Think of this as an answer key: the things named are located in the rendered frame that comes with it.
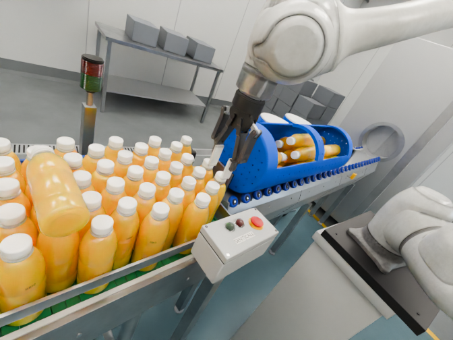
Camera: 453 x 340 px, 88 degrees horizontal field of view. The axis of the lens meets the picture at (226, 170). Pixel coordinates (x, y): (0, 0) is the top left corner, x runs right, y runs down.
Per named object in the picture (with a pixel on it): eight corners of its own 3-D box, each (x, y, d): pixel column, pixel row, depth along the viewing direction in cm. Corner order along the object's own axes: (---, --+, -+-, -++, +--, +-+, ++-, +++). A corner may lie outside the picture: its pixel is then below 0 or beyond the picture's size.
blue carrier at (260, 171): (336, 178, 152) (363, 138, 139) (249, 208, 92) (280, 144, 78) (301, 155, 168) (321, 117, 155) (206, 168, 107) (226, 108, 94)
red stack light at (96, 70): (106, 78, 77) (107, 66, 75) (83, 75, 72) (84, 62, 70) (99, 71, 80) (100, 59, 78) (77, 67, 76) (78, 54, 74)
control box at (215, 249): (263, 254, 69) (280, 231, 64) (212, 285, 55) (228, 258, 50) (241, 229, 75) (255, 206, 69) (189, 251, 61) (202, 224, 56)
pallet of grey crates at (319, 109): (311, 150, 497) (346, 96, 438) (288, 149, 448) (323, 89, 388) (276, 122, 570) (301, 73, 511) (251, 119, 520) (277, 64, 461)
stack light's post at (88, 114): (80, 282, 137) (97, 108, 82) (72, 285, 134) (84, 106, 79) (78, 276, 139) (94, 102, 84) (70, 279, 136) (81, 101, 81)
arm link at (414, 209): (396, 227, 92) (441, 184, 80) (427, 268, 77) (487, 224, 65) (359, 216, 90) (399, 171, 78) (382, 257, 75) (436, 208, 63)
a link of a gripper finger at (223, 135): (235, 116, 58) (232, 112, 58) (213, 145, 65) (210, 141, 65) (246, 117, 60) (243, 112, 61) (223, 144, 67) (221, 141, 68)
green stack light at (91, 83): (104, 93, 79) (105, 79, 77) (82, 90, 75) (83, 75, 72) (98, 85, 83) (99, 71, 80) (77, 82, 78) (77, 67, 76)
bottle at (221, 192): (208, 228, 83) (228, 189, 74) (190, 220, 83) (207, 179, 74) (213, 216, 89) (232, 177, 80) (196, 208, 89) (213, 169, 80)
